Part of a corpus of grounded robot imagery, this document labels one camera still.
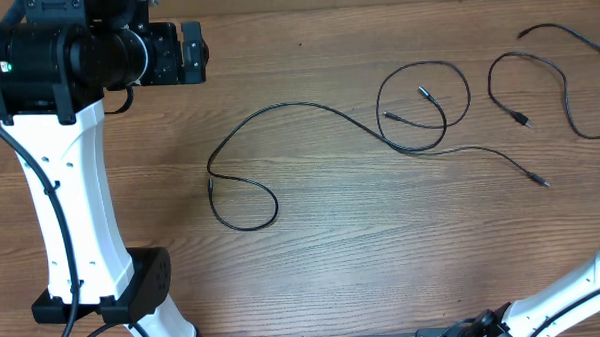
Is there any thin black barrel cable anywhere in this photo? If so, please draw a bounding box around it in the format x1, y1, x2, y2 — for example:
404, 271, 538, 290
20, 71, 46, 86
373, 58, 474, 154

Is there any black USB cable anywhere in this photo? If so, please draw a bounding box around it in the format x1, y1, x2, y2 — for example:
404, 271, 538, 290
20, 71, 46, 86
485, 21, 600, 144

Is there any black short connector cable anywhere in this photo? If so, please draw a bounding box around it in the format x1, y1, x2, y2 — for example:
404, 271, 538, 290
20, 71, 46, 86
204, 93, 553, 234

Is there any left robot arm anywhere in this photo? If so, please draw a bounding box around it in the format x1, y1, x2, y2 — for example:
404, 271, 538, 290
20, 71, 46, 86
0, 0, 208, 337

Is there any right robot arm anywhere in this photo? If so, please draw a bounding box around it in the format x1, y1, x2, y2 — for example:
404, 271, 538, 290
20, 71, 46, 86
459, 248, 600, 337

